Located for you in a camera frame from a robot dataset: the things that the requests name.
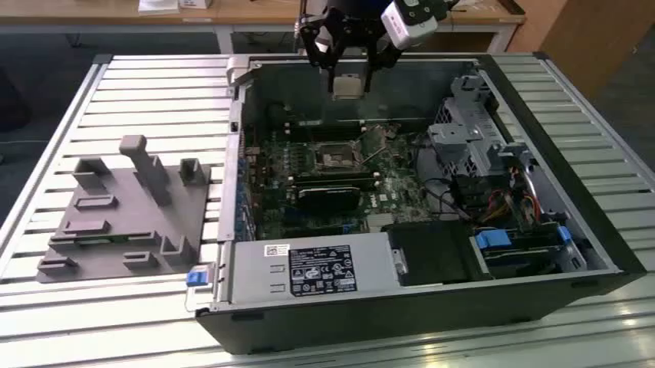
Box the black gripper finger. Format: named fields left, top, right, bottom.
left=363, top=33, right=407, bottom=95
left=299, top=9, right=346, bottom=93

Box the silver CPU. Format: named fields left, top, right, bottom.
left=331, top=73, right=367, bottom=101

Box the CPU socket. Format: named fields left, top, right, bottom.
left=310, top=140, right=367, bottom=173

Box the metal drive cage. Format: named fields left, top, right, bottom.
left=427, top=74, right=539, bottom=177

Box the black graphics card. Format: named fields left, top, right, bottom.
left=295, top=186, right=363, bottom=211

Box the white box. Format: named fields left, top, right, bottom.
left=138, top=0, right=182, bottom=16

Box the green motherboard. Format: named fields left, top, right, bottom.
left=240, top=122, right=451, bottom=241

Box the silver chipset heatsink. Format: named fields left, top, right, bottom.
left=367, top=213, right=400, bottom=233

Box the wooden cabinet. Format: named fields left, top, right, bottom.
left=536, top=0, right=655, bottom=100

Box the wooden desk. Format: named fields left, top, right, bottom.
left=0, top=0, right=528, bottom=54

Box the black plastic shroud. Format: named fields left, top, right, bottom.
left=380, top=221, right=492, bottom=288

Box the blue disk carrier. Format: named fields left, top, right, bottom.
left=472, top=228, right=512, bottom=254

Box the grey parts rack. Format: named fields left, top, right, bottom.
left=35, top=134, right=214, bottom=284

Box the silver power supply unit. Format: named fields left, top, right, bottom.
left=224, top=232, right=406, bottom=306

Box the blue case latch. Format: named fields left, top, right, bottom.
left=187, top=266, right=214, bottom=287

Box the black PC case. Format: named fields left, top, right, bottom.
left=194, top=52, right=647, bottom=356

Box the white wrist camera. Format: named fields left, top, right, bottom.
left=380, top=0, right=442, bottom=50

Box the black wire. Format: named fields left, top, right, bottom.
left=419, top=178, right=472, bottom=222

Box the coloured wire bundle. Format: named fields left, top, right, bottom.
left=480, top=189, right=543, bottom=227

